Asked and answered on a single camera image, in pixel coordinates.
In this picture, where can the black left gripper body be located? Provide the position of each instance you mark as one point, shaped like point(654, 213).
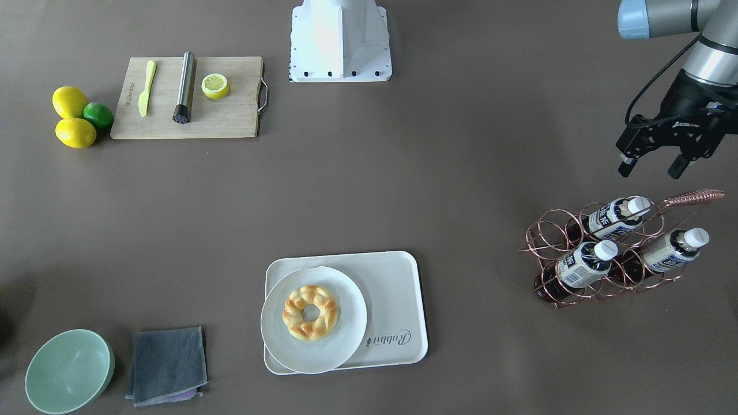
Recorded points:
point(682, 102)

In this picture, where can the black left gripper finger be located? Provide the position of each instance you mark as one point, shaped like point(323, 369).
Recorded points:
point(627, 164)
point(678, 166)

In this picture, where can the tea bottle slot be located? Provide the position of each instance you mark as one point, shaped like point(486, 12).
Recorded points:
point(575, 270)
point(610, 222)

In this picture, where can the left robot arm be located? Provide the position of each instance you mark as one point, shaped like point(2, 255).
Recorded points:
point(712, 55)

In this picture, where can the tea bottle front slot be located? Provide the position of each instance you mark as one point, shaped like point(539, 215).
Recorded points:
point(575, 270)

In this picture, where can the cream serving tray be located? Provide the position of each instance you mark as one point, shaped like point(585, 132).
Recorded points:
point(382, 320)

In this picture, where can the white round plate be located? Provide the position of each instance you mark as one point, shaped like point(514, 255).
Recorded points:
point(315, 357)

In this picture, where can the half lemon slice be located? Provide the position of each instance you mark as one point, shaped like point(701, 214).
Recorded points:
point(215, 86)

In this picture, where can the yellow plastic knife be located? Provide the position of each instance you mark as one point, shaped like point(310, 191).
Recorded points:
point(143, 99)

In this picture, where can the grey folded cloth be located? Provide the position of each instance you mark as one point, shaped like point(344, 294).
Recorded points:
point(167, 366)

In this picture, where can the green lime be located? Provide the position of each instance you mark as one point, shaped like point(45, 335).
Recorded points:
point(99, 115)

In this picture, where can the yellow lemon lower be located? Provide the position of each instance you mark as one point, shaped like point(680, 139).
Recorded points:
point(76, 133)

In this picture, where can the yellow lemon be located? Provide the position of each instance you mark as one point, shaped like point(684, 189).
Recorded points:
point(69, 102)
point(76, 133)

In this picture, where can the yellow lemon upper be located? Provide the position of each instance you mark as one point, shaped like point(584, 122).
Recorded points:
point(69, 102)

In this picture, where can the mint green bowl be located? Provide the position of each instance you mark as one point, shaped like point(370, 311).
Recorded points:
point(69, 371)

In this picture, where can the copper wire bottle rack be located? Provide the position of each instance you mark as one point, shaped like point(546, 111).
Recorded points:
point(546, 240)

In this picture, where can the tea bottle handle side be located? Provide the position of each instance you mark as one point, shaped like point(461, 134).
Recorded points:
point(665, 253)

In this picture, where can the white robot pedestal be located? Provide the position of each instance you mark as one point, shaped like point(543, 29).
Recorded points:
point(339, 41)

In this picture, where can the glazed ring pastry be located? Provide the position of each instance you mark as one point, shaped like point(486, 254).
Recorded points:
point(310, 313)

